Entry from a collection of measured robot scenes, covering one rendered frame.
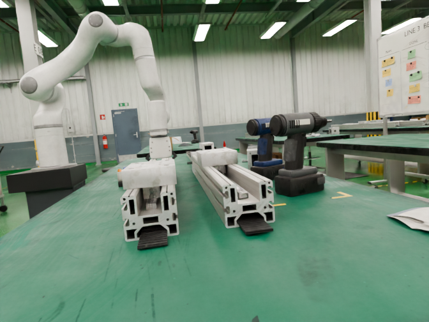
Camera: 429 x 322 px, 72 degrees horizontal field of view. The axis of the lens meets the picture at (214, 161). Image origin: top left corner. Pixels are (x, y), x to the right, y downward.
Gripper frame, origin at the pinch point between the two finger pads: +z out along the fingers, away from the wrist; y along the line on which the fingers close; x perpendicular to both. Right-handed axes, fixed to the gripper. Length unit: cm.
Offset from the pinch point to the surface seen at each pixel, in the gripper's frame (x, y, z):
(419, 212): 95, -47, 1
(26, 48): -574, 287, -224
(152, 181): 78, -1, -7
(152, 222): 85, 0, 0
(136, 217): 85, 2, -1
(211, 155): 53, -17, -9
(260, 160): 40, -36, -4
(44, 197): 4, 52, 7
